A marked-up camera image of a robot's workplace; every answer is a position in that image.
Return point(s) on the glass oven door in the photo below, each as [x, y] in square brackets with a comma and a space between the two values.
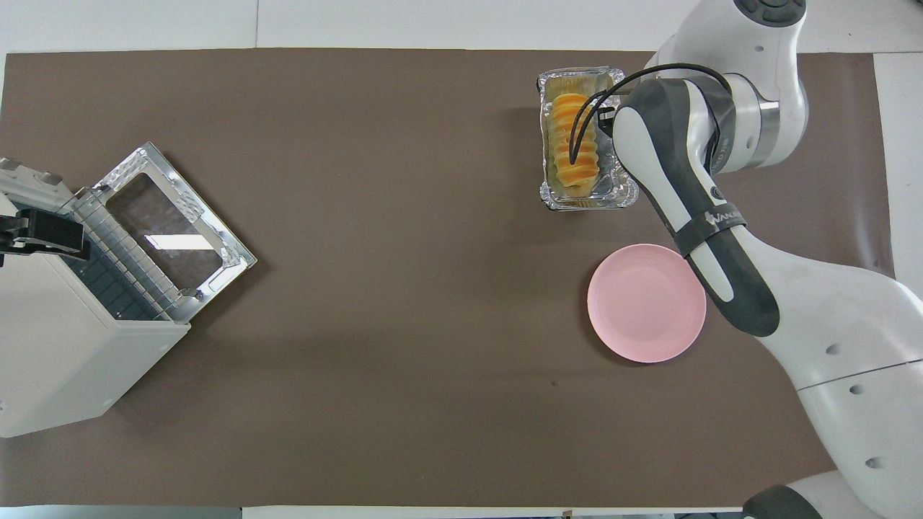
[216, 238]

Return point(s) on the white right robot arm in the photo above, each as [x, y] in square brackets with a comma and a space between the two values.
[829, 339]

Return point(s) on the golden bread loaf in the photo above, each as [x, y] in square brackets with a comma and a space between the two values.
[559, 144]

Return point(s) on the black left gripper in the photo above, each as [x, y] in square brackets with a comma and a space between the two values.
[50, 232]

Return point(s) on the pink round plate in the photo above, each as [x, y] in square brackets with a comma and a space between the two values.
[642, 306]

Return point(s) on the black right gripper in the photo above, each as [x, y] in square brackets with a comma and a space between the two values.
[608, 121]

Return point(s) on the aluminium foil tray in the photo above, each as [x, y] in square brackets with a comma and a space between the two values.
[555, 198]

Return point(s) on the brown table mat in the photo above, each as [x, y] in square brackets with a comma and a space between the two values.
[396, 288]

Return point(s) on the cream toaster oven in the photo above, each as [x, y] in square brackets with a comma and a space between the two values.
[65, 360]

